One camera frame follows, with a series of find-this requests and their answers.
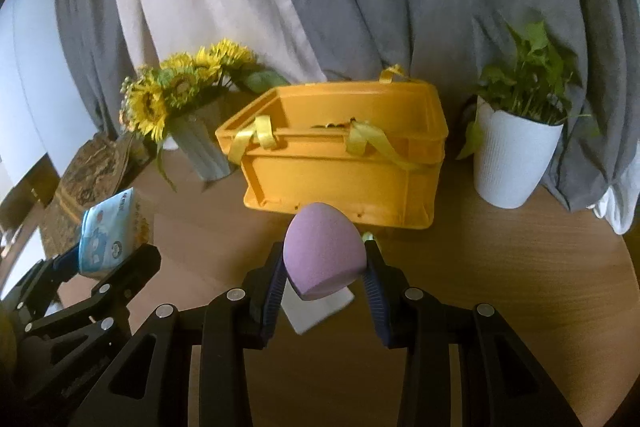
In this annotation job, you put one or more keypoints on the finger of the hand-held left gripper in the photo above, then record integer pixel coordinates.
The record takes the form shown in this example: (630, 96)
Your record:
(132, 277)
(45, 279)

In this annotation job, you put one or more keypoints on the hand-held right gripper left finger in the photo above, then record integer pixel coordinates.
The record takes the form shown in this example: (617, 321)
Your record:
(272, 297)

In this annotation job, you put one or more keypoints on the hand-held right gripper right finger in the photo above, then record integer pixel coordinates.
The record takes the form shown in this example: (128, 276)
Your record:
(374, 302)

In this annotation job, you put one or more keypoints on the blue tissue pack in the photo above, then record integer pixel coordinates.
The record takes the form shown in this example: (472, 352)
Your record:
(107, 232)

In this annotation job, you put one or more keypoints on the pink makeup sponge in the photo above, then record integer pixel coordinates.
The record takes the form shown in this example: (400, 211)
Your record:
(320, 252)

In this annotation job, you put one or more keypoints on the orange plastic crate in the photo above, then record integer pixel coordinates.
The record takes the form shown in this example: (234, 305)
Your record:
(325, 187)

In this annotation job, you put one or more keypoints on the white cloth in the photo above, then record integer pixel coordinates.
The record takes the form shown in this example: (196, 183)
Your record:
(320, 314)

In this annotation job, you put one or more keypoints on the brown patterned cloth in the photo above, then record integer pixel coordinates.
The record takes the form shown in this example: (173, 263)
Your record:
(85, 172)

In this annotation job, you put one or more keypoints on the grey ribbed vase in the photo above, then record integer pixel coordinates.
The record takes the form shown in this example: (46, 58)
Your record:
(205, 152)

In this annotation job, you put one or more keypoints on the sunflower bouquet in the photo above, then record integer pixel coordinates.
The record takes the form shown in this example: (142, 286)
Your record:
(145, 104)

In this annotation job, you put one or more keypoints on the white plant pot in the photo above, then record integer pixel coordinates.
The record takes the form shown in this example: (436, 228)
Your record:
(510, 167)

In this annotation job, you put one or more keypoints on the white curtain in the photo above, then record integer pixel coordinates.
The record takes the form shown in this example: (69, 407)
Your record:
(620, 212)

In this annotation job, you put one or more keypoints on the green potted plant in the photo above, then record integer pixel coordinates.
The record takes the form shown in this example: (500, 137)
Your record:
(530, 77)

